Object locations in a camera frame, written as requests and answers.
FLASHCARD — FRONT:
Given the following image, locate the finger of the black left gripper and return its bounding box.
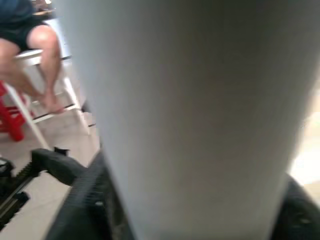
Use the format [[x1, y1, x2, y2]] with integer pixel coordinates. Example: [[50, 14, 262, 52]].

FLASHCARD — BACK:
[[31, 146, 90, 187]]

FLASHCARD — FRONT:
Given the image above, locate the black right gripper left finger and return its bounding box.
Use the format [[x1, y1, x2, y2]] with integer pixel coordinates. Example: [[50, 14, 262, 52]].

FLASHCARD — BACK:
[[46, 149, 136, 240]]

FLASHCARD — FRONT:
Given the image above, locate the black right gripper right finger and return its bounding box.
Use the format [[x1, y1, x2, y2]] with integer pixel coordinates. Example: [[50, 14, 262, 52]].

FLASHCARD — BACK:
[[271, 173, 320, 240]]

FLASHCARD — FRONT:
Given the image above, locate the white plastic table leg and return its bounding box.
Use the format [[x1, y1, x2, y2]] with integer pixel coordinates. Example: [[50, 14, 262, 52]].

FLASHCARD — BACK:
[[53, 0, 320, 240]]

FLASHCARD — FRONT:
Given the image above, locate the red plastic object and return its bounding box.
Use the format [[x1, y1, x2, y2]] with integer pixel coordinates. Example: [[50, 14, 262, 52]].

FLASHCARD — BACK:
[[0, 81, 35, 142]]

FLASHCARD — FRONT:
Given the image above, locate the white stool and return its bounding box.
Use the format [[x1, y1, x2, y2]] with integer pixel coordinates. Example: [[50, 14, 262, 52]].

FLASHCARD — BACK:
[[3, 48, 91, 151]]

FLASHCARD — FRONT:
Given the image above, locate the person in blue clothes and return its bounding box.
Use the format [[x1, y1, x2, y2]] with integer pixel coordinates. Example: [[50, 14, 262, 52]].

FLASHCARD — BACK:
[[0, 0, 67, 115]]

